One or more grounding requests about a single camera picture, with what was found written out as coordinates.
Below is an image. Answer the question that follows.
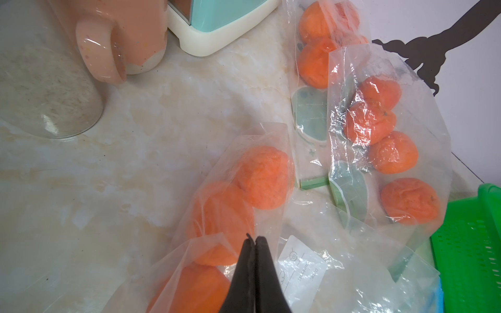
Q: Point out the clear glass cup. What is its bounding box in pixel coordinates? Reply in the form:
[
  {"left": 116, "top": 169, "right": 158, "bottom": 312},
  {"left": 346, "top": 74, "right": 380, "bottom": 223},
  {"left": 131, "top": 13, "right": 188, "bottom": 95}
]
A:
[{"left": 1, "top": 1, "right": 104, "bottom": 139}]

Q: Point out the green plastic basket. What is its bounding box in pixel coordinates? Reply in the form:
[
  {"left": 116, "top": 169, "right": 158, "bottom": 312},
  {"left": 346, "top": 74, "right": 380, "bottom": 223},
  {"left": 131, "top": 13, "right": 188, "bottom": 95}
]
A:
[{"left": 431, "top": 184, "right": 500, "bottom": 312}]

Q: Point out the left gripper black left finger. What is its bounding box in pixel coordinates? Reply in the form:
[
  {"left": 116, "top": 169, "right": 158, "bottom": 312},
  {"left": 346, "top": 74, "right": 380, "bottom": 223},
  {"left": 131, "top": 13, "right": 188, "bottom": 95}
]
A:
[{"left": 219, "top": 234, "right": 256, "bottom": 313}]

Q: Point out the blue-zip clear bag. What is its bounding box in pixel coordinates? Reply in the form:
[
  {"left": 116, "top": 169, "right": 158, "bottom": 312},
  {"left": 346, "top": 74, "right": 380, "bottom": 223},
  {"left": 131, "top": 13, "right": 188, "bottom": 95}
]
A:
[{"left": 104, "top": 123, "right": 442, "bottom": 312}]

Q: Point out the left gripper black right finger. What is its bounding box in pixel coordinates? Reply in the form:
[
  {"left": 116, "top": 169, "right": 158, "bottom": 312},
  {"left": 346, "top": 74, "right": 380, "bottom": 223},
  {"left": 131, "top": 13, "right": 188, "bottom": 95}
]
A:
[{"left": 255, "top": 236, "right": 292, "bottom": 313}]

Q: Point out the pink ceramic mug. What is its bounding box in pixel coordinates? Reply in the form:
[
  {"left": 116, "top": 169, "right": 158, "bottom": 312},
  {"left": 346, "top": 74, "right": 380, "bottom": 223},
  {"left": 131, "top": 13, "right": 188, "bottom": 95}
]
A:
[{"left": 49, "top": 0, "right": 168, "bottom": 85}]

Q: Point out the mint green toaster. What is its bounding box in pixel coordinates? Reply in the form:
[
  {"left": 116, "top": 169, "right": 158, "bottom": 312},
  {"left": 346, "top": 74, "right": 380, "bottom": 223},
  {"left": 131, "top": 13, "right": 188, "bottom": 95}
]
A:
[{"left": 166, "top": 0, "right": 281, "bottom": 57}]

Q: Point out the green-zip bag of oranges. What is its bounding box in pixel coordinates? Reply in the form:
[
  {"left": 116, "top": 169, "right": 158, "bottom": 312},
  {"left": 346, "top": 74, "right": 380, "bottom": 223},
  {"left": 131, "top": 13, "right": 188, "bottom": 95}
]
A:
[{"left": 327, "top": 44, "right": 452, "bottom": 279}]

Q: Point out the rear green-zip bag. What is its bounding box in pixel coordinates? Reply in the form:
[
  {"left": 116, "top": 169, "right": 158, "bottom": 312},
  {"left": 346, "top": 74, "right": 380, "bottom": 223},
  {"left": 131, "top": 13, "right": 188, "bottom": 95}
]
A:
[{"left": 282, "top": 1, "right": 371, "bottom": 190}]

